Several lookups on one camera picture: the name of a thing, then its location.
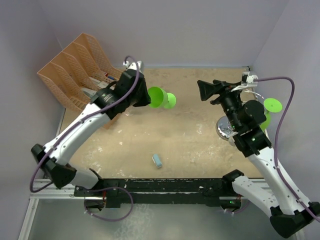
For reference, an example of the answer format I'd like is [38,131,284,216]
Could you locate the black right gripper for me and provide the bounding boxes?
[197,79,243,131]

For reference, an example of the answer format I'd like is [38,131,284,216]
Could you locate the green wine glass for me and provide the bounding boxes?
[260,98,283,131]
[148,86,177,109]

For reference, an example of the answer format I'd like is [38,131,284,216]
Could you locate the clear wine glass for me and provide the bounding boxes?
[228,136,236,147]
[124,111,134,117]

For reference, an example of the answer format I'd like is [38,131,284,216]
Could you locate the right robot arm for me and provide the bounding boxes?
[197,80,320,239]

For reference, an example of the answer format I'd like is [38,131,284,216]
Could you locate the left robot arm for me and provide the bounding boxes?
[31,69,151,196]

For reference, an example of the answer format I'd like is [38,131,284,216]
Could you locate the white paper packets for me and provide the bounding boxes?
[89,77,109,91]

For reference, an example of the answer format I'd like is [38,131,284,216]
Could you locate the small blue eraser block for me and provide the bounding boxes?
[152,154,163,168]

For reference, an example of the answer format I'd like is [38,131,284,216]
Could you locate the peach plastic file organizer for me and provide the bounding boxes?
[37,33,122,113]

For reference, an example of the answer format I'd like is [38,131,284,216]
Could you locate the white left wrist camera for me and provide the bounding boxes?
[123,60,145,73]

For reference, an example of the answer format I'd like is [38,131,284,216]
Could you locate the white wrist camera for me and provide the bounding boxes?
[231,71,258,92]
[123,60,145,73]

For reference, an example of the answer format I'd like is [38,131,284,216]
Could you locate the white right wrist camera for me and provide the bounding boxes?
[231,71,258,92]

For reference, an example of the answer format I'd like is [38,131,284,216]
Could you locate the chrome wire glass rack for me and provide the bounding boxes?
[215,89,266,140]

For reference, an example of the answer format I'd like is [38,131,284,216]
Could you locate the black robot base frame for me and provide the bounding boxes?
[74,169,244,208]

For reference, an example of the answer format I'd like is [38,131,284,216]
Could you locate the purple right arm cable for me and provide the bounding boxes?
[232,76,320,223]

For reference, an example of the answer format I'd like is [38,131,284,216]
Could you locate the aluminium rail frame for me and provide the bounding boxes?
[18,66,307,240]

